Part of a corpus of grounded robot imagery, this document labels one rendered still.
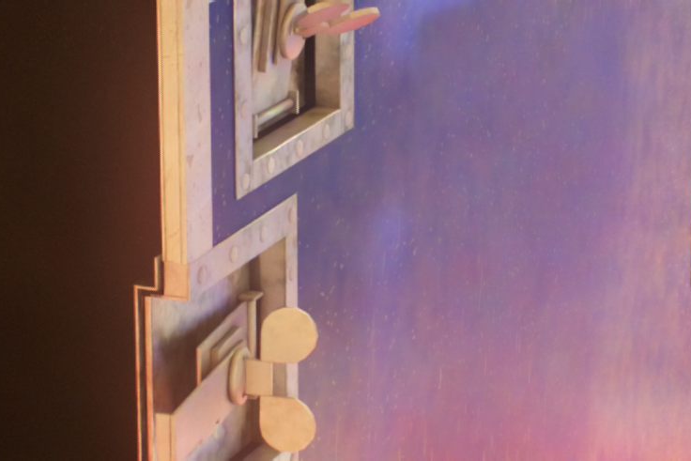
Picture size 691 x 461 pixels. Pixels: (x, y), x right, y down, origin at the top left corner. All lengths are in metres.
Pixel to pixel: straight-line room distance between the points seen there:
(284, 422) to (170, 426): 0.08
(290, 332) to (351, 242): 0.12
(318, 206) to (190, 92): 0.15
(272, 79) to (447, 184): 0.21
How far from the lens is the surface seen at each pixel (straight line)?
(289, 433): 1.07
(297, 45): 1.09
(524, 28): 1.39
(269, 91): 1.10
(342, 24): 1.10
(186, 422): 1.02
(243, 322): 1.10
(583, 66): 1.50
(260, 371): 1.07
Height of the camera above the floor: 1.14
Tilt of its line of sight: 17 degrees down
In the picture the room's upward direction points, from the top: straight up
